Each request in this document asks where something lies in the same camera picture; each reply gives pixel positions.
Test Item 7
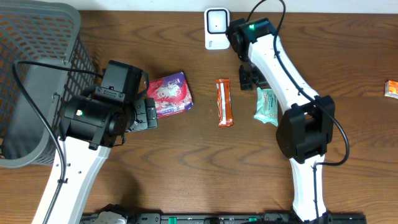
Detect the red purple snack packet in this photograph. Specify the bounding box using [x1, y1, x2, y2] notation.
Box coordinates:
[147, 72, 193, 118]

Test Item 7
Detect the light teal wipes packet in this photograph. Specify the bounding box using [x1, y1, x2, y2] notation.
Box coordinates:
[254, 87, 278, 127]

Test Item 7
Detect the orange brown snack bar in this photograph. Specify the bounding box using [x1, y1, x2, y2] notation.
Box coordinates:
[216, 78, 233, 127]

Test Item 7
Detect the small orange tissue pack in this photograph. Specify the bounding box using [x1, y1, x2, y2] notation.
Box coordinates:
[384, 80, 398, 99]

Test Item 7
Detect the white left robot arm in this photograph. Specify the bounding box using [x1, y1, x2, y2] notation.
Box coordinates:
[33, 96, 157, 223]

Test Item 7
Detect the white barcode scanner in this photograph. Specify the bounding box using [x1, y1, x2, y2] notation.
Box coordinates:
[204, 7, 230, 50]

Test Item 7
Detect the grey plastic mesh basket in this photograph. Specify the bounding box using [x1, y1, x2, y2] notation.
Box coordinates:
[1, 1, 96, 168]

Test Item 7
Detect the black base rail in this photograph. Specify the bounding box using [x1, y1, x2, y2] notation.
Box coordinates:
[80, 212, 368, 224]

